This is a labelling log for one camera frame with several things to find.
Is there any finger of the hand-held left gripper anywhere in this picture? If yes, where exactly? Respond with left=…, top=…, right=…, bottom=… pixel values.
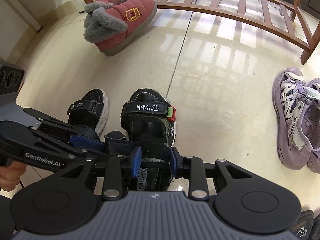
left=31, top=126, right=113, bottom=162
left=22, top=107, right=105, bottom=152

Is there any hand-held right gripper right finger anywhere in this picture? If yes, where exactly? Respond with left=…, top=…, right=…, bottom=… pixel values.
left=171, top=146, right=255, bottom=201

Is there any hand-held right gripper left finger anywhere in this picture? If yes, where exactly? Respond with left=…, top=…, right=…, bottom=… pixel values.
left=54, top=146, right=142, bottom=201

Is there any black sport sandal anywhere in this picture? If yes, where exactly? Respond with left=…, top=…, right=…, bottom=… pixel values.
left=104, top=88, right=177, bottom=192
left=66, top=89, right=110, bottom=137

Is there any purple sneaker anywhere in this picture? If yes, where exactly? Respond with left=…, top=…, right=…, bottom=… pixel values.
left=306, top=78, right=320, bottom=174
left=272, top=67, right=319, bottom=171

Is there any wooden shoe rack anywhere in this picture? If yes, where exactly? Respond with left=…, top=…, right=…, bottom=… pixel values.
left=71, top=0, right=320, bottom=66

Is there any person's left hand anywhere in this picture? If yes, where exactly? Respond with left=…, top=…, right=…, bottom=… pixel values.
left=0, top=160, right=27, bottom=192

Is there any dark grey box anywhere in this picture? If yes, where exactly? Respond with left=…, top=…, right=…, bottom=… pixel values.
left=0, top=57, right=25, bottom=105

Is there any black shoe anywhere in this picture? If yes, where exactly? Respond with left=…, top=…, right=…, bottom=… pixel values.
left=309, top=214, right=320, bottom=240
left=291, top=210, right=315, bottom=240

